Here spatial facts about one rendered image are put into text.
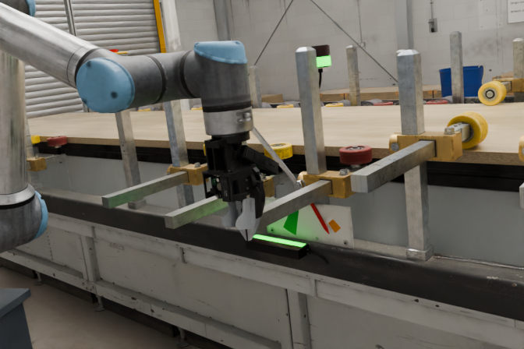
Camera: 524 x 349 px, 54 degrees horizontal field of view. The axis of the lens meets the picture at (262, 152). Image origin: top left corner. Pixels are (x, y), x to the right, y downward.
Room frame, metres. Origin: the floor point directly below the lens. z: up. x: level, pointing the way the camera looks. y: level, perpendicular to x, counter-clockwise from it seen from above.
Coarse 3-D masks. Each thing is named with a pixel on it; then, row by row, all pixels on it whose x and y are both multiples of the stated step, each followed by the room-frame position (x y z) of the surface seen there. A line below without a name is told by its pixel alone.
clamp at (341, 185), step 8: (304, 176) 1.20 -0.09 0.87; (312, 176) 1.18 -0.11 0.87; (320, 176) 1.17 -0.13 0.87; (328, 176) 1.16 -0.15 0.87; (336, 176) 1.15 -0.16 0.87; (344, 176) 1.14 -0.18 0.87; (336, 184) 1.14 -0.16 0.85; (344, 184) 1.13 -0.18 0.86; (336, 192) 1.14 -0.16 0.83; (344, 192) 1.13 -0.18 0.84; (352, 192) 1.15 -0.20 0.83
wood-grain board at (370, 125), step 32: (32, 128) 2.89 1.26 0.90; (64, 128) 2.68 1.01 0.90; (96, 128) 2.50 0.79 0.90; (160, 128) 2.21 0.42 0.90; (192, 128) 2.08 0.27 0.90; (256, 128) 1.87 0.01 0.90; (288, 128) 1.78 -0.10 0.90; (352, 128) 1.62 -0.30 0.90; (384, 128) 1.55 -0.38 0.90; (512, 128) 1.32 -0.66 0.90; (480, 160) 1.11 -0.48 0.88; (512, 160) 1.06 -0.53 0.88
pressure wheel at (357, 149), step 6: (342, 150) 1.25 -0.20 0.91; (348, 150) 1.24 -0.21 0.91; (354, 150) 1.24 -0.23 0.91; (360, 150) 1.23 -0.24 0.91; (366, 150) 1.23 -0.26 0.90; (342, 156) 1.25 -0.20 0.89; (348, 156) 1.24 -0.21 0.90; (354, 156) 1.23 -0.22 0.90; (360, 156) 1.23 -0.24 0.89; (366, 156) 1.23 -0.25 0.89; (342, 162) 1.25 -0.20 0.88; (348, 162) 1.24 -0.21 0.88; (354, 162) 1.23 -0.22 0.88; (360, 162) 1.23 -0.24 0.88; (366, 162) 1.23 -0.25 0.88
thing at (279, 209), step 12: (348, 168) 1.25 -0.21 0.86; (360, 168) 1.25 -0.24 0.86; (300, 192) 1.08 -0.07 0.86; (312, 192) 1.09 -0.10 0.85; (324, 192) 1.13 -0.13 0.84; (276, 204) 1.01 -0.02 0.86; (288, 204) 1.03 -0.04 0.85; (300, 204) 1.06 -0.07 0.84; (264, 216) 0.97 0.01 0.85; (276, 216) 1.00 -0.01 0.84
